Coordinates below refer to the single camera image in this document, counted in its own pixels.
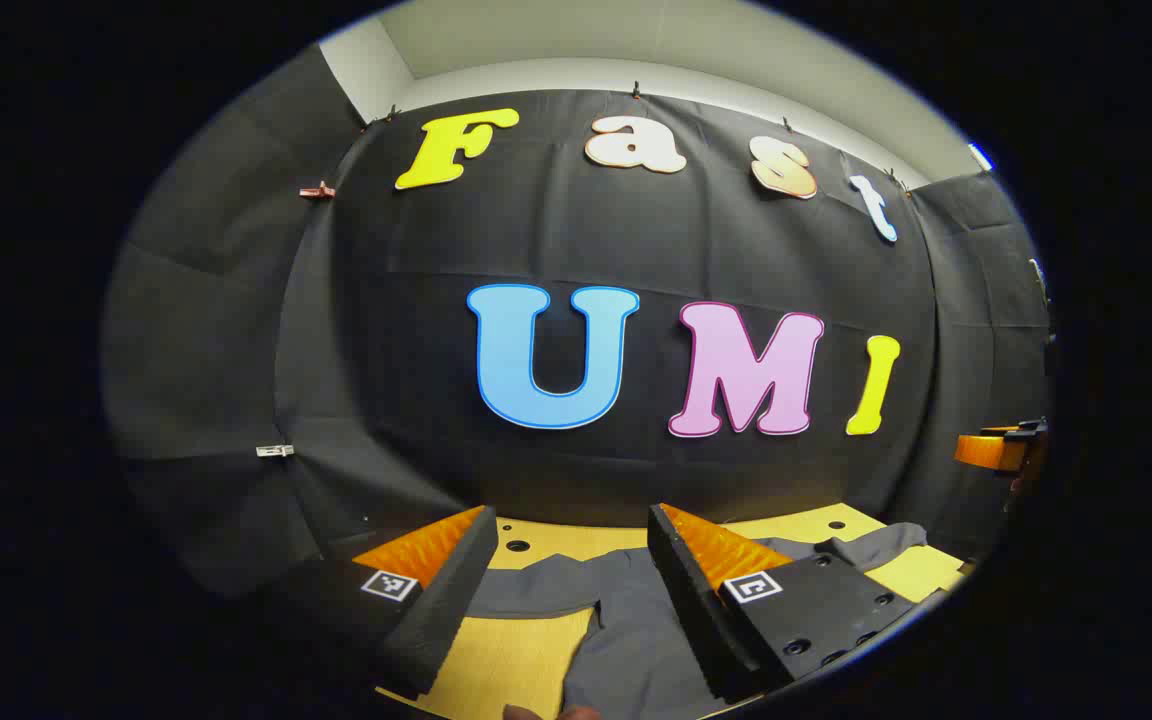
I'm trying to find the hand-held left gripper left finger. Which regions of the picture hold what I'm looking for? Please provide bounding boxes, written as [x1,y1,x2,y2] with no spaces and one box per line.
[271,505,501,701]

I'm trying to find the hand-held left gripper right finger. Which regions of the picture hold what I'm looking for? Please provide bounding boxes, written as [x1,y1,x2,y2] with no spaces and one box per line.
[646,503,923,704]

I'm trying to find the grey collared shirt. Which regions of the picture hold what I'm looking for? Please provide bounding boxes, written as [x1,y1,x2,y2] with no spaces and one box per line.
[466,522,957,720]

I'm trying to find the black backdrop cloth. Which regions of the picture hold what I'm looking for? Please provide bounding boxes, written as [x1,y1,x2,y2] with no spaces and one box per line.
[101,45,1052,601]

